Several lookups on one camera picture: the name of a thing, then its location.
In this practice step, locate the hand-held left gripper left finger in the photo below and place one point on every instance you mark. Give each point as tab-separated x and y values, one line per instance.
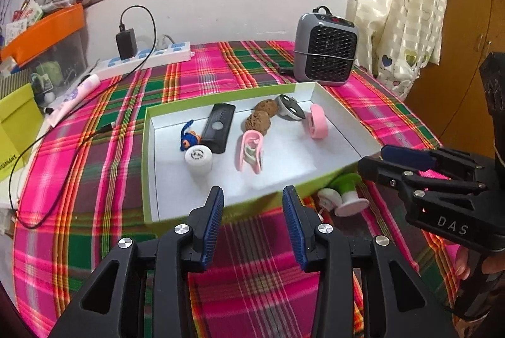
211	227

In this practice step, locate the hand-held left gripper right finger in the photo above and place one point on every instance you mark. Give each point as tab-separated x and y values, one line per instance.
294	227

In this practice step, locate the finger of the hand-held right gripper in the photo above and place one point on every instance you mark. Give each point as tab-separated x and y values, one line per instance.
386	172
406	155

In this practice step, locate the green and white massager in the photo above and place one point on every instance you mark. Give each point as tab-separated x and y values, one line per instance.
347	186

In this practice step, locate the green and white cardboard box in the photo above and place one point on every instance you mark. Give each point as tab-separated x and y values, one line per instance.
284	156

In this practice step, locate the pink oblong case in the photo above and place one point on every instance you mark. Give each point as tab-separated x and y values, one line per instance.
317	124

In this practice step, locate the black remote control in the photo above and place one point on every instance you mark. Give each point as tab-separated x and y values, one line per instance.
217	128

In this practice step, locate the brown walnut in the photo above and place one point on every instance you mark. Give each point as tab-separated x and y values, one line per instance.
258	123
267	106

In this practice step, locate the black round device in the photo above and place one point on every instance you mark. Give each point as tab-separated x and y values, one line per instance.
290	111

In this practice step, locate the person's right hand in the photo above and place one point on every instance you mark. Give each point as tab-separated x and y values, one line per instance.
463	263

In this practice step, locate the pink plaid tablecloth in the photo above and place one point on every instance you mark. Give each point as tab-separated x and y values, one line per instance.
256	282

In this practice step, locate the blue toy mouse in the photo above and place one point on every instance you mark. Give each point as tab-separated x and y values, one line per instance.
189	140

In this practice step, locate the wooden cabinet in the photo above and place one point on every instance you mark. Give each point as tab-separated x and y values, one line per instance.
465	45

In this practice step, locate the grey space heater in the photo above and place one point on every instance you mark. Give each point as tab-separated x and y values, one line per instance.
327	49

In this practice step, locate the cream heart print curtain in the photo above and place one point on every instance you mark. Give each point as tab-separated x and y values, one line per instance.
410	6

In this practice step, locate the white power strip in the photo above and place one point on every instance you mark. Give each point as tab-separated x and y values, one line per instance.
165	51

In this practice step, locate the pink white tube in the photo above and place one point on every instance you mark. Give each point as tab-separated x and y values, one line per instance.
75	95

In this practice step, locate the black charger adapter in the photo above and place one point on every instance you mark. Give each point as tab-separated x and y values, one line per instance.
126	44

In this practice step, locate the lime green box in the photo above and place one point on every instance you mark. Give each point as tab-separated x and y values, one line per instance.
15	124

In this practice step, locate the grey zigzag patterned box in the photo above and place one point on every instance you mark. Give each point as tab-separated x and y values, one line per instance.
15	83

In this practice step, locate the clear bin with orange lid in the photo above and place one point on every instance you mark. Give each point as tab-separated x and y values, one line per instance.
47	30

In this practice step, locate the colourful paper packets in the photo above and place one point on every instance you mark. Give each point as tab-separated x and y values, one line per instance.
27	10

